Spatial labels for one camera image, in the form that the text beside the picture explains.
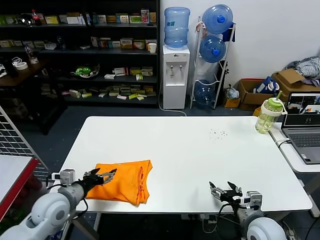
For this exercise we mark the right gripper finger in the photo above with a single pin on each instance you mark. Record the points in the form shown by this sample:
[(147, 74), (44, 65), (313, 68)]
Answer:
[(236, 190), (217, 191)]

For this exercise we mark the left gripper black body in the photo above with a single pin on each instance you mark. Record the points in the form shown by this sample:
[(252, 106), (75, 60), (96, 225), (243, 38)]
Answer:
[(92, 180)]

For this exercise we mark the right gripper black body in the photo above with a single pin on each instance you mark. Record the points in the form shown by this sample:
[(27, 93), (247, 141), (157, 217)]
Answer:
[(233, 199)]

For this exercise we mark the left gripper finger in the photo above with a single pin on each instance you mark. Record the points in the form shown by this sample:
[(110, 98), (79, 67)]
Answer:
[(108, 177), (92, 173)]

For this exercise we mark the orange t-shirt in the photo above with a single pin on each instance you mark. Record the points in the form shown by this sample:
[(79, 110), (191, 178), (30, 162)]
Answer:
[(125, 182)]

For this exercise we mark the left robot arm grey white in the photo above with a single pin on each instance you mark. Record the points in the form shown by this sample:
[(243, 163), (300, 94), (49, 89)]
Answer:
[(50, 212)]

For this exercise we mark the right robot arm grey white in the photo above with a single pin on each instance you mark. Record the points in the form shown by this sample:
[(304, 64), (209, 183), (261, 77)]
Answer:
[(262, 228)]

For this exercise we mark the pile of blue grey clothes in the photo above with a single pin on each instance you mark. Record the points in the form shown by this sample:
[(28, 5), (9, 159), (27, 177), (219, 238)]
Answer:
[(310, 65)]

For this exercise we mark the white power strip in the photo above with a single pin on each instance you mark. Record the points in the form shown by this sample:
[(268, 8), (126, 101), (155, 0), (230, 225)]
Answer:
[(195, 217)]

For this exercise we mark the white side table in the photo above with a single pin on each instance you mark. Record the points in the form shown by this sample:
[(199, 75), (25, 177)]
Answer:
[(290, 157)]

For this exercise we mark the clear bottle with green lid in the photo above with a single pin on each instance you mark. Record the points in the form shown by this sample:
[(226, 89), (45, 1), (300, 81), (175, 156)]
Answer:
[(267, 117)]

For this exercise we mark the white cabinet with red edge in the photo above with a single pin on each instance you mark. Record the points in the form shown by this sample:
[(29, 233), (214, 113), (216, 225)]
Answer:
[(12, 172)]

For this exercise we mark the grey laptop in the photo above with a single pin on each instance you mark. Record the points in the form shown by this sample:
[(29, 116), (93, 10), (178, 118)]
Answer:
[(302, 139)]

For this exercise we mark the small yellow cardboard box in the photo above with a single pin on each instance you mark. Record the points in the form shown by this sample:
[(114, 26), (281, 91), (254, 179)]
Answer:
[(230, 102)]

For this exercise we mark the open cardboard box red rim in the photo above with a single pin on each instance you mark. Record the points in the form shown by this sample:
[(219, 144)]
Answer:
[(250, 99)]

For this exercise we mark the grey plastic bag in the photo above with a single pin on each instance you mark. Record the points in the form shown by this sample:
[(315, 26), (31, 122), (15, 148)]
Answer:
[(232, 92)]

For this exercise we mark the small white carton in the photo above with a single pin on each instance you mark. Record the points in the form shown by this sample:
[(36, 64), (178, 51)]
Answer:
[(109, 76)]

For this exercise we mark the white water dispenser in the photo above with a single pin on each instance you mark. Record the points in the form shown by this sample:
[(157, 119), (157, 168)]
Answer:
[(174, 94)]

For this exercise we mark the white and red carton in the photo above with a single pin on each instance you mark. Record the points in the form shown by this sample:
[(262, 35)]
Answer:
[(121, 71)]

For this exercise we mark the blue and white bag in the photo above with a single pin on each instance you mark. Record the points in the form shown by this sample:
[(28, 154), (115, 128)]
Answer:
[(264, 85)]

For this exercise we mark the brown cardboard box with flap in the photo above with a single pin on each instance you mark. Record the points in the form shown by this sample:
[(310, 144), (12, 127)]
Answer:
[(290, 87)]

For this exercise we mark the black tripod stand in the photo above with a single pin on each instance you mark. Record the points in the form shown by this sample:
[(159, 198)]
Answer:
[(222, 74)]

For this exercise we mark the black shelving unit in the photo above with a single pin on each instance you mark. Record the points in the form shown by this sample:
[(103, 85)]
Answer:
[(100, 52)]

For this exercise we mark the brown wooden desk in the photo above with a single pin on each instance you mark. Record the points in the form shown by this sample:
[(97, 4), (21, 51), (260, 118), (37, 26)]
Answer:
[(22, 73)]

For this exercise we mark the white metal jug rack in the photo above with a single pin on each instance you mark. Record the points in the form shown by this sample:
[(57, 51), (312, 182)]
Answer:
[(195, 67)]

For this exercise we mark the white tape roll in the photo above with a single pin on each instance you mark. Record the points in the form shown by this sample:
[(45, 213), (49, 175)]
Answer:
[(21, 65)]

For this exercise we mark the dark blue bottle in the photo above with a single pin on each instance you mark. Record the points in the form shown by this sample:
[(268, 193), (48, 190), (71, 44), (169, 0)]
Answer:
[(61, 44)]

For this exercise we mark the black device on desk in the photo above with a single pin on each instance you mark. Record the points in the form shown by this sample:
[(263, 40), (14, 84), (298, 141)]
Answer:
[(9, 68)]

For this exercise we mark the yellow and white carton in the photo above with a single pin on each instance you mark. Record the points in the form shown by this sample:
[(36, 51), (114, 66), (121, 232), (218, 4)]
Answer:
[(126, 43)]

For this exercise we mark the clear plastic bottle red label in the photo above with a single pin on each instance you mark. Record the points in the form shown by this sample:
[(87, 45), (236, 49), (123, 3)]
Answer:
[(30, 53)]

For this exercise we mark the white and orange carton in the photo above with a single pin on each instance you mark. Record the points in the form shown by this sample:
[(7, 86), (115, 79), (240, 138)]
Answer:
[(139, 44)]

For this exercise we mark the white paper cup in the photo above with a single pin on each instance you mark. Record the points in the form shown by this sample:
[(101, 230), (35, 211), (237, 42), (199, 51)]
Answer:
[(152, 48)]

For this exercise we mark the green and white carton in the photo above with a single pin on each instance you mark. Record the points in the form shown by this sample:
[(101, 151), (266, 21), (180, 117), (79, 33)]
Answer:
[(135, 19)]

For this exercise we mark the cola bottle red label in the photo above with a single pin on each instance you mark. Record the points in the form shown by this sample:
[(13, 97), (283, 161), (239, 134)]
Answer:
[(37, 18)]

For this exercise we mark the pink floral carton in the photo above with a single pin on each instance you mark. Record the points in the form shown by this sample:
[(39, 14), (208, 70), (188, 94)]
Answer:
[(145, 16)]

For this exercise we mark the blue water jug with label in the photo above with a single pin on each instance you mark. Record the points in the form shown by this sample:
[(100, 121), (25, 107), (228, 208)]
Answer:
[(176, 27)]

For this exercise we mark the shiny dark glass ball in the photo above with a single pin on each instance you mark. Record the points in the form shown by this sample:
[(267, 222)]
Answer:
[(26, 19)]

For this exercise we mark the right wrist camera silver box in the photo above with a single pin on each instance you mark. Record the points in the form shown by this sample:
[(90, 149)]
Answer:
[(254, 199)]

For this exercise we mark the wrist camera silver box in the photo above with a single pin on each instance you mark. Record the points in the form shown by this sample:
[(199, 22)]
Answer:
[(67, 178), (254, 199)]

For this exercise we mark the left wrist camera silver box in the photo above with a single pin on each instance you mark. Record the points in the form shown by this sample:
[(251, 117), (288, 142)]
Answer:
[(67, 178)]

